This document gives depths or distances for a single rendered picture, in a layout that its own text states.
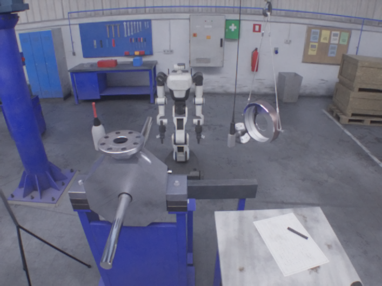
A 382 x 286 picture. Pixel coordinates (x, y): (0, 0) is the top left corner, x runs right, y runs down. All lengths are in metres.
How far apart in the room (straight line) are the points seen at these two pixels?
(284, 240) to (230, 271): 0.40
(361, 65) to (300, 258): 4.66
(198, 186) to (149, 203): 0.53
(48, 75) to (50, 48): 0.68
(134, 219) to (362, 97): 5.18
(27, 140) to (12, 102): 0.48
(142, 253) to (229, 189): 0.80
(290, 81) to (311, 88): 1.08
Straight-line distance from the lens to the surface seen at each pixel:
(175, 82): 2.89
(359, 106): 6.02
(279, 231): 1.70
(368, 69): 5.87
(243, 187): 2.01
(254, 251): 1.56
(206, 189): 1.98
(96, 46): 6.84
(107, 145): 1.41
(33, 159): 3.45
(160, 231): 1.76
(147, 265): 2.09
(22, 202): 3.67
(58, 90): 7.02
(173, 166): 3.40
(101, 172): 1.48
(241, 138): 2.45
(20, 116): 3.23
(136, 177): 1.45
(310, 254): 1.63
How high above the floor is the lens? 2.08
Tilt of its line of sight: 29 degrees down
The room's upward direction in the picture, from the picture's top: straight up
